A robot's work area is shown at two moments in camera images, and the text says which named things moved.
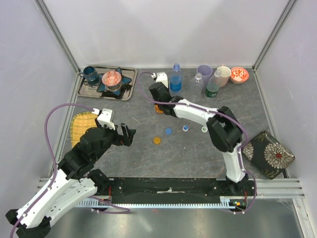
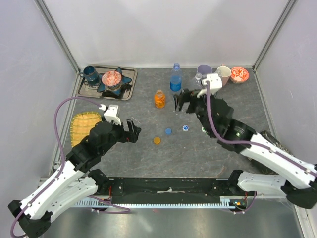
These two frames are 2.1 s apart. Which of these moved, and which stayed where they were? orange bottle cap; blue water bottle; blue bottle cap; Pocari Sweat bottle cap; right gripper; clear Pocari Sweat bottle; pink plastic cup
Moved: right gripper
Stayed: clear Pocari Sweat bottle; blue bottle cap; Pocari Sweat bottle cap; blue water bottle; pink plastic cup; orange bottle cap
